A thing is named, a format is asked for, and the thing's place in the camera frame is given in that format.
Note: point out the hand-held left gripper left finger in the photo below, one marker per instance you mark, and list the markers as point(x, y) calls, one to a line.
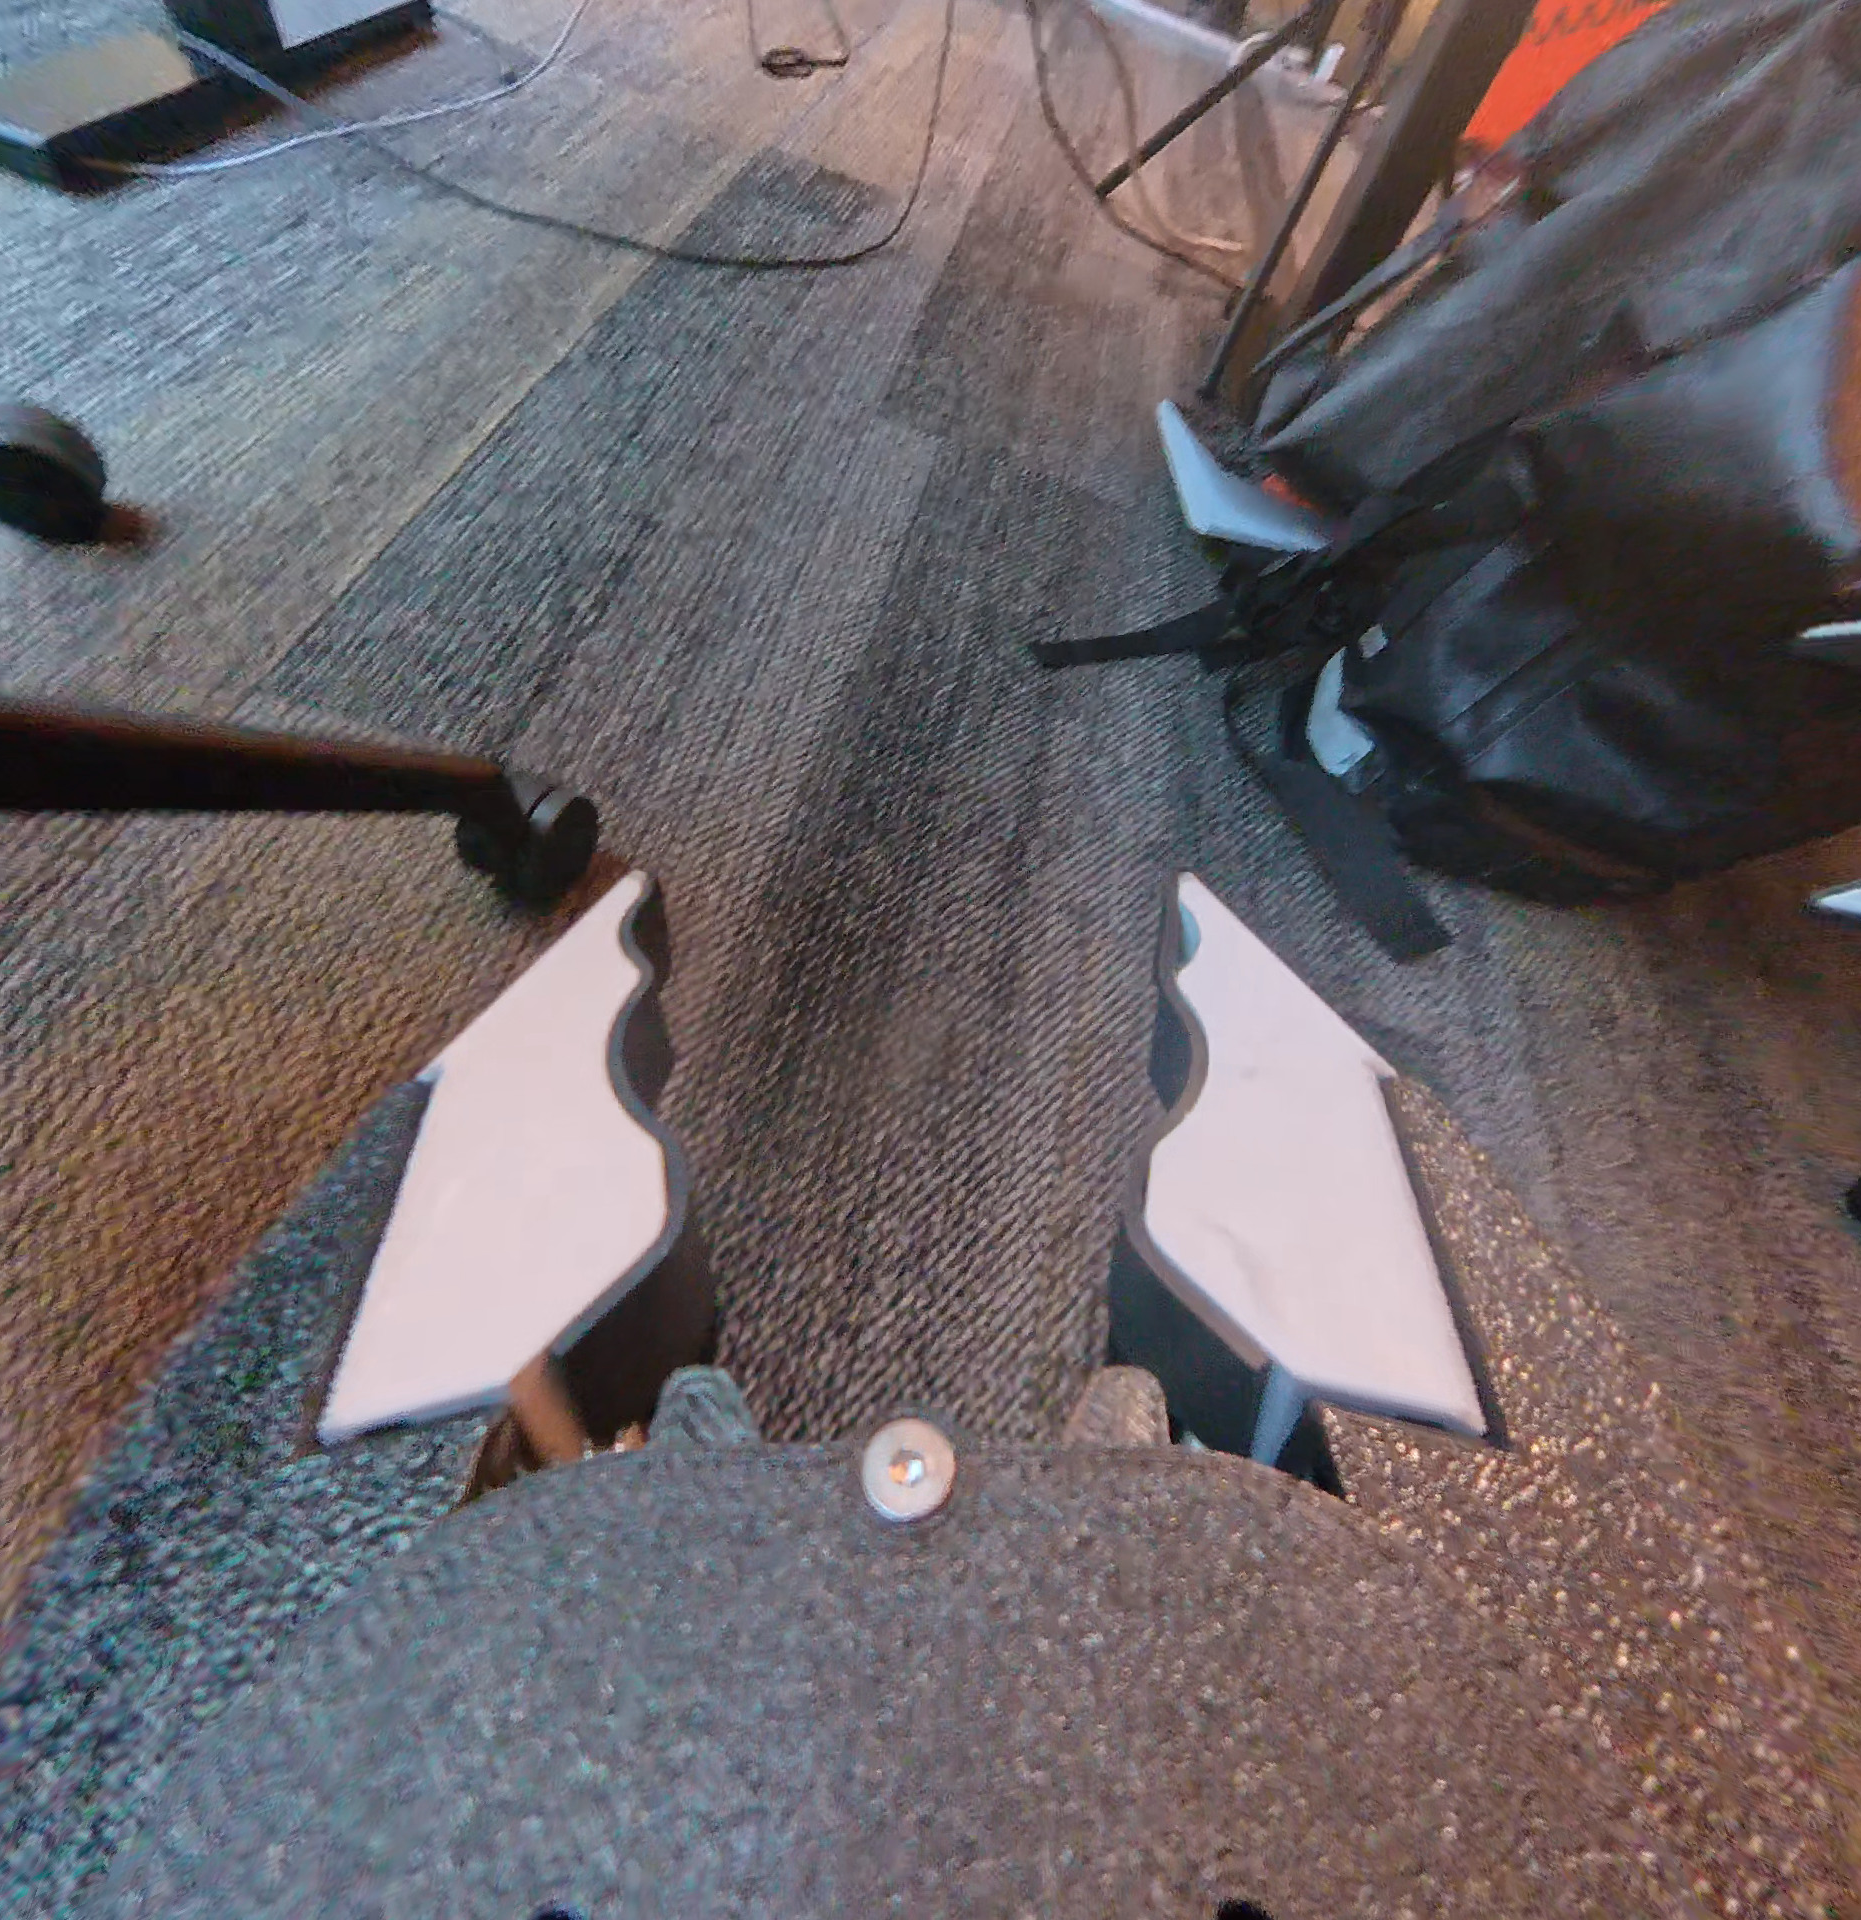
point(511, 1184)

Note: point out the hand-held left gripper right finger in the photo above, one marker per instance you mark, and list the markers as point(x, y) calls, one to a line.
point(1291, 1201)

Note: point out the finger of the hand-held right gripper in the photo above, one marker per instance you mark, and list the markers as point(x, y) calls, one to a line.
point(1852, 645)
point(1857, 904)

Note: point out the black desk legs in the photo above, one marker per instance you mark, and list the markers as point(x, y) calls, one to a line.
point(1366, 182)

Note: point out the black bag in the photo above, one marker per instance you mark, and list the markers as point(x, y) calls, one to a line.
point(1618, 676)

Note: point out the dark grey cloth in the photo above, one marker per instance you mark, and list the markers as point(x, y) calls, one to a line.
point(1618, 225)

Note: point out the pale grey flat object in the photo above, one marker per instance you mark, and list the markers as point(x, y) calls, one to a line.
point(1240, 496)

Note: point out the red crate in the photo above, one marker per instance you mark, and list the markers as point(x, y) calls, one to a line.
point(1545, 58)

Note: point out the black caster wheel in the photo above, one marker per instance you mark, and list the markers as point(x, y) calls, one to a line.
point(40, 473)

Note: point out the black flat floor box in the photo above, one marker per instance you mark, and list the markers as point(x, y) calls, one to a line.
point(152, 75)

